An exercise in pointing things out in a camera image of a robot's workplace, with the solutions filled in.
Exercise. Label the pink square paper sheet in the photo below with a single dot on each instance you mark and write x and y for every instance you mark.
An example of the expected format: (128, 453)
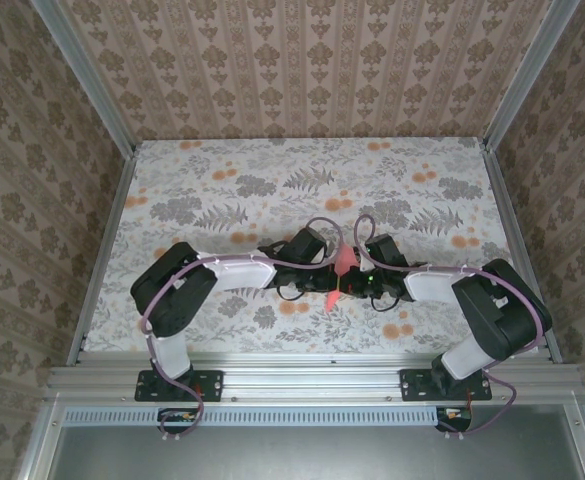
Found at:
(346, 262)

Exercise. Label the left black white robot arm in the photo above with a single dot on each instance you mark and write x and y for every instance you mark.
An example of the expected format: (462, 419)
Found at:
(172, 305)

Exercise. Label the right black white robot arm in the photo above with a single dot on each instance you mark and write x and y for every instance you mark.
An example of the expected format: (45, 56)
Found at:
(502, 315)

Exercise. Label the grey metal sheet panel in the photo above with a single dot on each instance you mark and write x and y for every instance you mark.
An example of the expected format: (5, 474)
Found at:
(322, 455)

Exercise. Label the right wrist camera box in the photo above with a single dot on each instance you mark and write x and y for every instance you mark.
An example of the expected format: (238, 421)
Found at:
(363, 259)

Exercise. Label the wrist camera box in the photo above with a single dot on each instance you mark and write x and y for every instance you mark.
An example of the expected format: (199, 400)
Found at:
(363, 259)
(327, 251)

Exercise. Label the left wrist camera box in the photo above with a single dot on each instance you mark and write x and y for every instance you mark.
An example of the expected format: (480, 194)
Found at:
(327, 251)

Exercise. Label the aluminium cross rail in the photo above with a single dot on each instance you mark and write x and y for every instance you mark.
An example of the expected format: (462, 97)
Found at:
(312, 375)

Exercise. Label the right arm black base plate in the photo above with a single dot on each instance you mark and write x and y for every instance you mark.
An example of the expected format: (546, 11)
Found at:
(414, 385)

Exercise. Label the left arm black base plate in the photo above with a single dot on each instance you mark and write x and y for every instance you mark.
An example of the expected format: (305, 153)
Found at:
(207, 385)

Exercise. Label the aluminium side rail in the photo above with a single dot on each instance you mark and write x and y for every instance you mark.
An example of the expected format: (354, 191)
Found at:
(107, 240)
(509, 225)

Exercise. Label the aluminium corner post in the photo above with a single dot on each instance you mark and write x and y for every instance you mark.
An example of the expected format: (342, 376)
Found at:
(87, 75)
(527, 75)

